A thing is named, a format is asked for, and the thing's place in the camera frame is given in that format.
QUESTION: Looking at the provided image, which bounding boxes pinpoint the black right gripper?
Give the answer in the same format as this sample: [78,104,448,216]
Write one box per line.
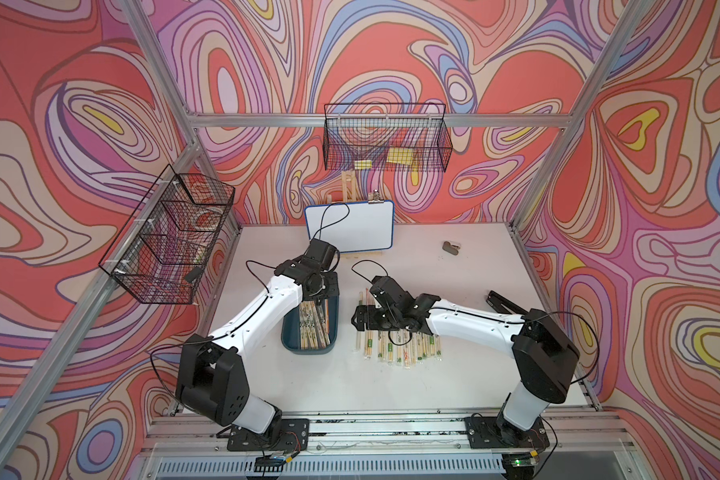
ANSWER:
[350,305,402,332]

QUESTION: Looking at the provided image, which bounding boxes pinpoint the teal plastic storage box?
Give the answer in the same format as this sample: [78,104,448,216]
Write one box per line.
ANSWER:
[281,297,339,355]

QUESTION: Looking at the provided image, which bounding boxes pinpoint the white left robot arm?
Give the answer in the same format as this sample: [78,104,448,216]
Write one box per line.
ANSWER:
[175,238,339,437]

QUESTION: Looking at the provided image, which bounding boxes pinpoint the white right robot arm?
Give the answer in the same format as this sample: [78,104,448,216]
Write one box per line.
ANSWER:
[351,276,580,437]

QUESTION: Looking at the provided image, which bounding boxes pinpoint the wrapped chopsticks in box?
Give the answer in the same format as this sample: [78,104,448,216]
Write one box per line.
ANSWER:
[298,300,332,351]

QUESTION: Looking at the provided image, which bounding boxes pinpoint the blue framed whiteboard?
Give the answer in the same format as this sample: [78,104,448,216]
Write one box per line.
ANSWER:
[304,200,395,253]

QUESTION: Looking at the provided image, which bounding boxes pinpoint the olive and white stapler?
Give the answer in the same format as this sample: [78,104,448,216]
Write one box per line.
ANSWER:
[442,241,461,256]

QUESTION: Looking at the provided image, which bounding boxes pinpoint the wooden whiteboard easel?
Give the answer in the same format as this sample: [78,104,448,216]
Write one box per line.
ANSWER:
[321,171,393,253]

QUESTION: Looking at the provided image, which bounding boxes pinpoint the yellow sticky note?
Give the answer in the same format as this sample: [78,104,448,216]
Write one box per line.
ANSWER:
[386,147,415,166]

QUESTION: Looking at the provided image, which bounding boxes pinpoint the green circuit board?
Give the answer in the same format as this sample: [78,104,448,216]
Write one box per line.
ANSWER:
[254,455,292,475]

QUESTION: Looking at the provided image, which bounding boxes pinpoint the black wire basket back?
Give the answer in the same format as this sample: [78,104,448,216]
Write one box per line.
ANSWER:
[323,100,453,172]

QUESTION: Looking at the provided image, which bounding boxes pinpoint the black wire basket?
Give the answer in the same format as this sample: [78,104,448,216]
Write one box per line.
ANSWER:
[323,100,453,172]
[98,166,236,305]

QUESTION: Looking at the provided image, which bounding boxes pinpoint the black wire basket left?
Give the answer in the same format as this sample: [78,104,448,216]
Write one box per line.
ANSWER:
[98,166,236,305]

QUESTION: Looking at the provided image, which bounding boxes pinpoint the aluminium frame post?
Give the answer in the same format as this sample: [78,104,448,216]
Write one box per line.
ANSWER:
[512,0,643,232]

